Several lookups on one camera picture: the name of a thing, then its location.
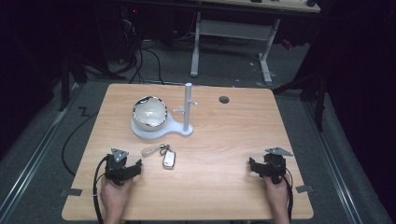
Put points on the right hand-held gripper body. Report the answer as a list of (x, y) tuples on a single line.
[(275, 166)]

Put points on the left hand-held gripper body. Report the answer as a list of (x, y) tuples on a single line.
[(116, 168)]

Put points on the white key fob with keyring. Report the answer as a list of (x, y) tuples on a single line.
[(169, 159)]

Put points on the grey tape piece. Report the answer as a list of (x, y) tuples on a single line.
[(304, 188), (74, 192)]

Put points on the white bowl with silver rim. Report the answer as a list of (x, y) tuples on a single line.
[(149, 113)]

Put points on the dark round table grommet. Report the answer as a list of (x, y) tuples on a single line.
[(223, 99)]

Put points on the black metal stand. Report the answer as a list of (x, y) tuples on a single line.
[(66, 84)]

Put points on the white-framed desk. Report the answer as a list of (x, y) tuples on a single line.
[(232, 29)]

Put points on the metal floor rail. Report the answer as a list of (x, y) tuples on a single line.
[(34, 155), (334, 165)]

